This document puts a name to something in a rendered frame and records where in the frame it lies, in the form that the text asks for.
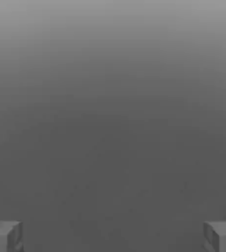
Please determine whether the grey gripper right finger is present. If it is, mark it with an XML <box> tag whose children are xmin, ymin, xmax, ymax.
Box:
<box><xmin>202</xmin><ymin>220</ymin><xmax>226</xmax><ymax>252</ymax></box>

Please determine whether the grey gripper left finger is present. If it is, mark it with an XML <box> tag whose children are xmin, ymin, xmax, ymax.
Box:
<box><xmin>0</xmin><ymin>220</ymin><xmax>25</xmax><ymax>252</ymax></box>

